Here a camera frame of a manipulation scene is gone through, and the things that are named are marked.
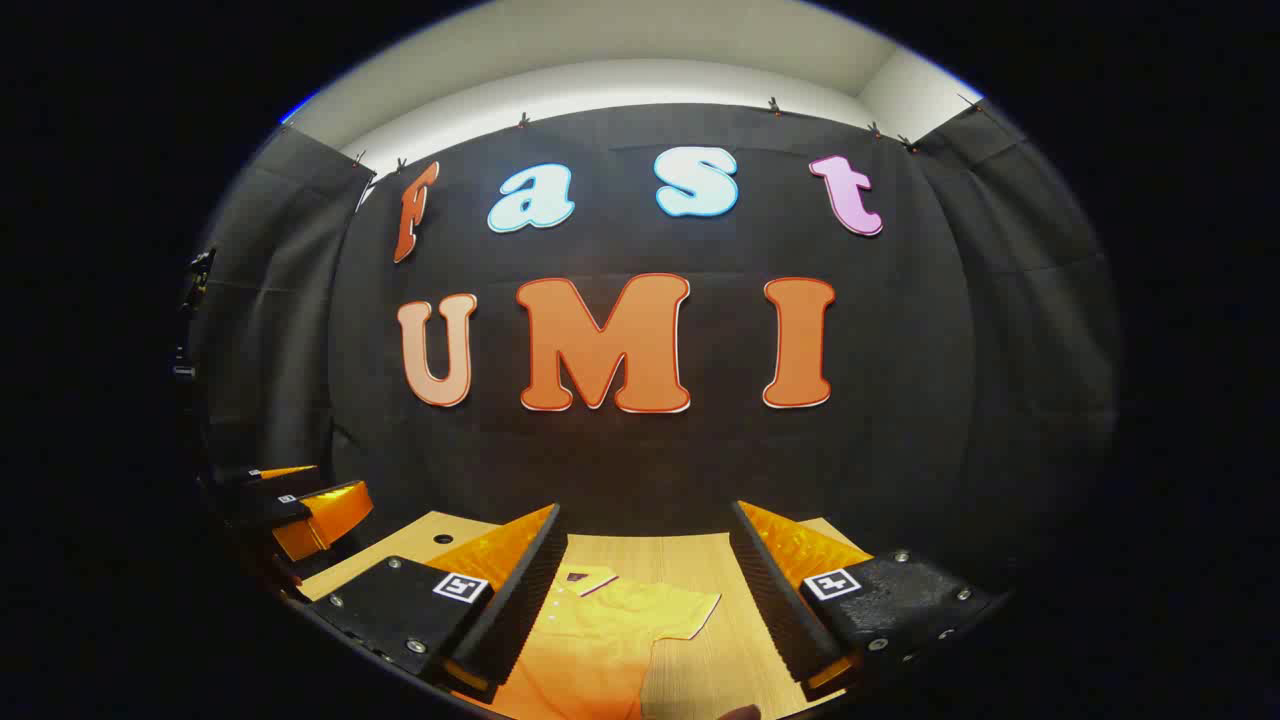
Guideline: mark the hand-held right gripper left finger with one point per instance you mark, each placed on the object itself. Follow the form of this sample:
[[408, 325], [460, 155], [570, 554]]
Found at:
[[520, 600]]

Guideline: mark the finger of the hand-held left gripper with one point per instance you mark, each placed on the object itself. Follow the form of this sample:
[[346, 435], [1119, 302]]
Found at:
[[260, 476], [320, 520]]

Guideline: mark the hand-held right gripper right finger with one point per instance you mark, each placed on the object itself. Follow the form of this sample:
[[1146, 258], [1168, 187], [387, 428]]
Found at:
[[775, 600]]

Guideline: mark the orange polo T-shirt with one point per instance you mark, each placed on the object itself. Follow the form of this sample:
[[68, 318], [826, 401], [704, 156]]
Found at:
[[600, 640]]

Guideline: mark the black device on stand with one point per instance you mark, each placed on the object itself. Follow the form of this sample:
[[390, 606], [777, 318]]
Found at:
[[200, 272]]

